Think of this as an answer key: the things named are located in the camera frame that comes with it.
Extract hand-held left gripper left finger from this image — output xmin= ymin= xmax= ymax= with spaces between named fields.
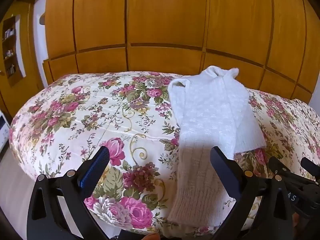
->
xmin=27 ymin=146 xmax=111 ymax=240

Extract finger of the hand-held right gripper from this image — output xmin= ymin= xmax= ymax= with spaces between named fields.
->
xmin=269 ymin=156 xmax=313 ymax=188
xmin=301 ymin=157 xmax=320 ymax=181

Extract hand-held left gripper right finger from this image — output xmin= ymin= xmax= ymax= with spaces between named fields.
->
xmin=209 ymin=146 xmax=293 ymax=240

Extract white knitted sweater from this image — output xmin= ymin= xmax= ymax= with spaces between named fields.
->
xmin=167 ymin=66 xmax=267 ymax=228

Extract floral bedspread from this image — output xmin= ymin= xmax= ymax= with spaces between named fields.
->
xmin=9 ymin=71 xmax=320 ymax=239

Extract white appliance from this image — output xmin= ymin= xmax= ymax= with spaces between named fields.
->
xmin=0 ymin=114 xmax=11 ymax=153

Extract wooden wardrobe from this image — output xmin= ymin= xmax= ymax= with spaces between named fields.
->
xmin=42 ymin=0 xmax=320 ymax=105

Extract wall shelf niche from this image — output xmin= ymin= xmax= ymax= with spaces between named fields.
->
xmin=2 ymin=15 xmax=27 ymax=87

